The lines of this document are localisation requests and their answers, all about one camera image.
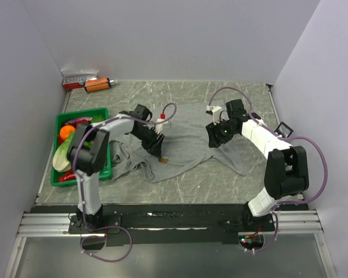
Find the purple eggplant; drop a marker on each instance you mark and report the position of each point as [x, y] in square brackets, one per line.
[76, 120]

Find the green bell pepper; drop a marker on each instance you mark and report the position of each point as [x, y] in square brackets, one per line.
[97, 119]

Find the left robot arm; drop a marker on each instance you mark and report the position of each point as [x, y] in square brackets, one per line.
[87, 154]

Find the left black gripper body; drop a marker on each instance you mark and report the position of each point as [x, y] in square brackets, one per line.
[148, 136]

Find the green plastic crate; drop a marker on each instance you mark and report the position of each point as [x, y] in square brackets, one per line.
[105, 173]

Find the green lettuce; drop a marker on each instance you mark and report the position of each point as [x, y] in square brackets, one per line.
[60, 162]

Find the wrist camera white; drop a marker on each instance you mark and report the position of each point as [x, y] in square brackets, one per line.
[160, 122]
[215, 111]

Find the red white box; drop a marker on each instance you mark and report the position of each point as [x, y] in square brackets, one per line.
[76, 82]

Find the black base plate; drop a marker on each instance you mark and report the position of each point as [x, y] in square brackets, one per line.
[176, 223]

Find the aluminium rail frame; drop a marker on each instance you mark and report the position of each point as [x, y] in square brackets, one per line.
[44, 248]

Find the black square frame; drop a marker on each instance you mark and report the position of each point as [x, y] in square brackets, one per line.
[284, 130]

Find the orange fruit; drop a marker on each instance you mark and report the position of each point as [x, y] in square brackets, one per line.
[65, 131]

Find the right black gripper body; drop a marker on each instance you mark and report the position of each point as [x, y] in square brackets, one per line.
[223, 131]

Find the grey garment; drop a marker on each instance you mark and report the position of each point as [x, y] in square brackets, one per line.
[185, 146]

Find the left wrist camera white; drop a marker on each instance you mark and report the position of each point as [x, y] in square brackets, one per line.
[160, 122]

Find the orange cylinder tool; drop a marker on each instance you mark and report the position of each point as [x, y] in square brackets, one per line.
[96, 85]

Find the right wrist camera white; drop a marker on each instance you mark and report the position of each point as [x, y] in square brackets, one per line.
[215, 111]

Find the red chili pepper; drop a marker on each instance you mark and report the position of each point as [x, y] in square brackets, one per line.
[69, 175]

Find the red bell pepper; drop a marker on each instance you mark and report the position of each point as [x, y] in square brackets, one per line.
[83, 121]

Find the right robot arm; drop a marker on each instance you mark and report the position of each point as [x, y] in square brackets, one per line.
[286, 173]

